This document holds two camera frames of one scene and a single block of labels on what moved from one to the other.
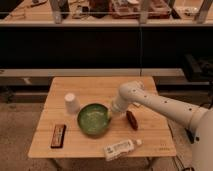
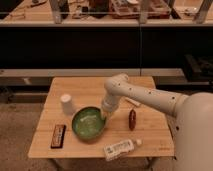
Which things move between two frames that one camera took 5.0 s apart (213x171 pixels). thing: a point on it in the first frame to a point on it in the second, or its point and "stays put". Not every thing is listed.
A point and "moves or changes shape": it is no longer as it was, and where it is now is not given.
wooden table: [77, 120] stays put
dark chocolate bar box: [58, 136] stays put
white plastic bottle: [114, 150] stays put
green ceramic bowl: [94, 119] moves or changes shape
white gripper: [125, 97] to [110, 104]
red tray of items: [131, 9] stays put
